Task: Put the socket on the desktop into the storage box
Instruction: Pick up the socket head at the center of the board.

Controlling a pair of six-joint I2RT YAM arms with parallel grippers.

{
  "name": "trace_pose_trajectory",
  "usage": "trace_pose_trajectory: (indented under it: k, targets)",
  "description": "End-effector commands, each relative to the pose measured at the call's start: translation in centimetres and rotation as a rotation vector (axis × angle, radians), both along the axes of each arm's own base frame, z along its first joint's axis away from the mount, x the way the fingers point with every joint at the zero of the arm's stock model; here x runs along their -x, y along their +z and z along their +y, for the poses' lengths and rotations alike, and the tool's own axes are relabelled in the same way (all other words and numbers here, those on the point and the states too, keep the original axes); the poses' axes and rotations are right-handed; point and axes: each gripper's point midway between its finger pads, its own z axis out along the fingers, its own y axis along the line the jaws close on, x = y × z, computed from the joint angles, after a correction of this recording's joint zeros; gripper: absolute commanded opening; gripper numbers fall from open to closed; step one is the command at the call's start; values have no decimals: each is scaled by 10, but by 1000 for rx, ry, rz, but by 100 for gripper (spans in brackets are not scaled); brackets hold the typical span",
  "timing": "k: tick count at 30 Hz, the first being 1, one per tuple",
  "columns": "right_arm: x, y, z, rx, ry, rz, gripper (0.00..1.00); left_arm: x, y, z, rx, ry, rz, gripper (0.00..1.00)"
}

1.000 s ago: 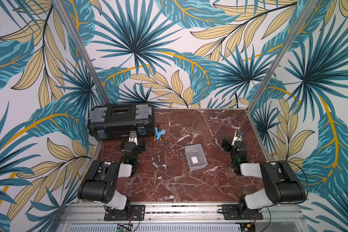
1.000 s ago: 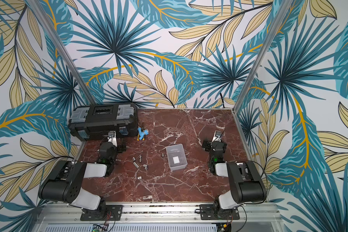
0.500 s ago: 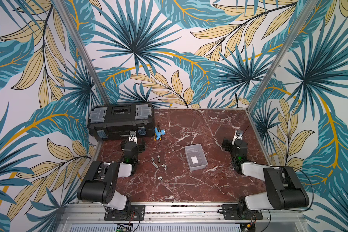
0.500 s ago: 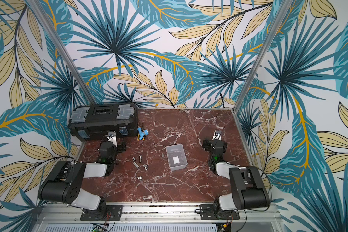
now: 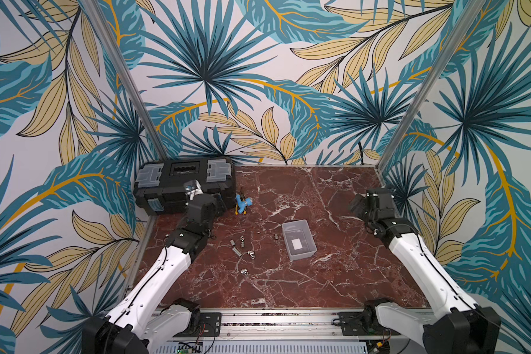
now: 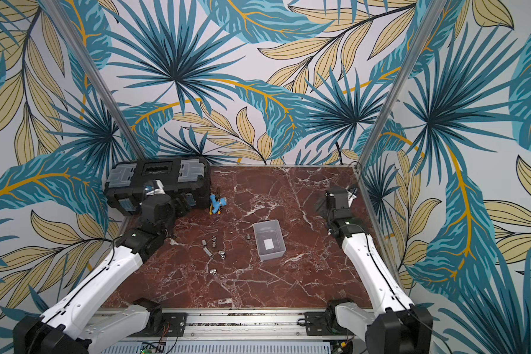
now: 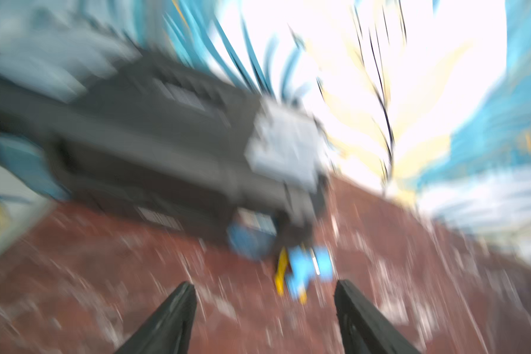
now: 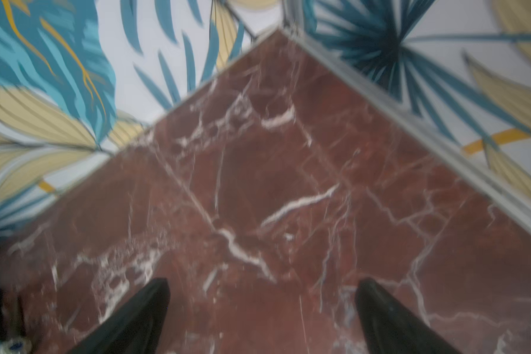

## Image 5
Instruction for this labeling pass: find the long metal socket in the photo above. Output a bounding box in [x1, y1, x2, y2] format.
[230, 240, 243, 258]

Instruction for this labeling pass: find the translucent plastic storage box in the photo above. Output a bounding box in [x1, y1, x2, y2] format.
[282, 220, 317, 261]

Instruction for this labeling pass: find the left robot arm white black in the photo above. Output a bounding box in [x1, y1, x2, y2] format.
[81, 193, 224, 353]

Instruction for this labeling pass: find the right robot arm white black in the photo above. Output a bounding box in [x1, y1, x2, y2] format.
[349, 188, 501, 353]

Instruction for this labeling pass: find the blue toy figure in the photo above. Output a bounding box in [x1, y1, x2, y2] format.
[235, 193, 253, 215]

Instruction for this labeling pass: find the black plastic toolbox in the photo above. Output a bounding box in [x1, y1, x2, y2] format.
[133, 156, 236, 215]

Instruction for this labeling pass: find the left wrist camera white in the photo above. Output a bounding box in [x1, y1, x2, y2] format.
[184, 179, 204, 200]

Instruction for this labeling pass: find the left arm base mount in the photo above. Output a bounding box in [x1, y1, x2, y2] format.
[172, 298, 222, 338]

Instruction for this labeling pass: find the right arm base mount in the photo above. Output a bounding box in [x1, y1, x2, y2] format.
[331, 298, 394, 339]

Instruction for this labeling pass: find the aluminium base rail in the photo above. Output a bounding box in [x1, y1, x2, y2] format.
[150, 307, 470, 354]

